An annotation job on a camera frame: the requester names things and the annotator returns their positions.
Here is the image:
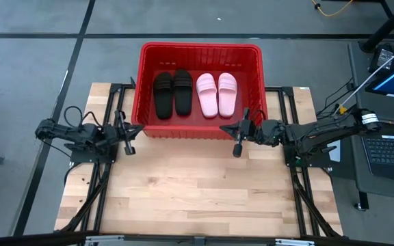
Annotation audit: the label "white rod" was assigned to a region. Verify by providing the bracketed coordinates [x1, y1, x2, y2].
[333, 39, 394, 115]

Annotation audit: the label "silver metal bracket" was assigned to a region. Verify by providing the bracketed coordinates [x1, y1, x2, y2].
[84, 234, 125, 246]
[274, 238, 316, 246]

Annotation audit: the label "black crossbar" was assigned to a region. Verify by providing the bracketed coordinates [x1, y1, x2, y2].
[0, 229, 394, 246]

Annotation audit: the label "black desk cables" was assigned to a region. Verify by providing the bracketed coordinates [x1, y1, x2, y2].
[315, 77, 355, 121]

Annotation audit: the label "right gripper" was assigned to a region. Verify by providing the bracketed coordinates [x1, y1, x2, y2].
[220, 108, 287, 158]

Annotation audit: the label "red plastic bin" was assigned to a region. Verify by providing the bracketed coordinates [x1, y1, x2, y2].
[131, 42, 269, 140]

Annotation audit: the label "black desk leg with caster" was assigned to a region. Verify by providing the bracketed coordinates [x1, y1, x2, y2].
[354, 190, 369, 212]

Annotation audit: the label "yellow cable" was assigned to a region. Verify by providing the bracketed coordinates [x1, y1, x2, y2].
[311, 0, 355, 18]

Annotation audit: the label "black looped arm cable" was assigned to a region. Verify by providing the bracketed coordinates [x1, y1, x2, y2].
[63, 105, 83, 128]
[82, 111, 103, 128]

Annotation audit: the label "black slide sandal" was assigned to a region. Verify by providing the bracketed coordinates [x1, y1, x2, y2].
[153, 71, 174, 120]
[172, 68, 194, 116]

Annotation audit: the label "white card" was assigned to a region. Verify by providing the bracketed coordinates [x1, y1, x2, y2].
[328, 143, 342, 163]

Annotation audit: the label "pink slide sandal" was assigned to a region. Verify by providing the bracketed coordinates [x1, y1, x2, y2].
[217, 72, 238, 119]
[196, 72, 219, 119]

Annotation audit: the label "black stand leg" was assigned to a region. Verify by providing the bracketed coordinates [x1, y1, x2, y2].
[359, 0, 394, 53]

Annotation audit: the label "black box with label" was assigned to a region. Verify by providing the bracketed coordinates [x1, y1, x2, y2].
[369, 43, 394, 75]

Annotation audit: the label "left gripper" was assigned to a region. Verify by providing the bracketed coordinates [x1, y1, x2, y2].
[103, 109, 146, 156]

